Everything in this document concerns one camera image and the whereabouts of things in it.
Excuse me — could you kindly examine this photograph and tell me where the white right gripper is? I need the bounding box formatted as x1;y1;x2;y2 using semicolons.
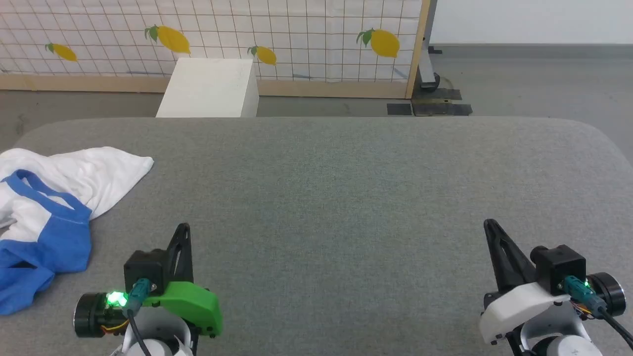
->
479;219;627;346

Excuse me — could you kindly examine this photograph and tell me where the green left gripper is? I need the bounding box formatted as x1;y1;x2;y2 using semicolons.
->
74;223;223;339

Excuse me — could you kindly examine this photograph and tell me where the white and blue garment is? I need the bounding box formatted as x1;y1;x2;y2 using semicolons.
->
0;146;154;316

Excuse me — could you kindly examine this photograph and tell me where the grey fabric sofa seat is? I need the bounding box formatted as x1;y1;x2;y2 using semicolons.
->
0;117;633;356

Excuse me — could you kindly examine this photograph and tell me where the large black floor tape patch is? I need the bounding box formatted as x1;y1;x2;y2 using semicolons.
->
412;89;473;117

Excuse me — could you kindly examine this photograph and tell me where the white box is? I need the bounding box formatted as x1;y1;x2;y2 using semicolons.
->
156;58;260;118

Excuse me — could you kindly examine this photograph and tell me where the grey metal stand leg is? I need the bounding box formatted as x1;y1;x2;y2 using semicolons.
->
418;0;442;92

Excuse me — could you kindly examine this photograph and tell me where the lemon print partition panel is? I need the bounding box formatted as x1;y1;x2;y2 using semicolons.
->
0;0;431;99

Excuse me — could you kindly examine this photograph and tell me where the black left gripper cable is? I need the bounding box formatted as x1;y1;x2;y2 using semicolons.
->
122;278;153;356

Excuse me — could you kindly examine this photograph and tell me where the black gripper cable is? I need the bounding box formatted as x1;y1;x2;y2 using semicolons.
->
122;278;153;356
564;276;633;348

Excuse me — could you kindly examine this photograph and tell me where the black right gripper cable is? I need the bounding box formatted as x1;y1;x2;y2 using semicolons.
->
564;276;633;348

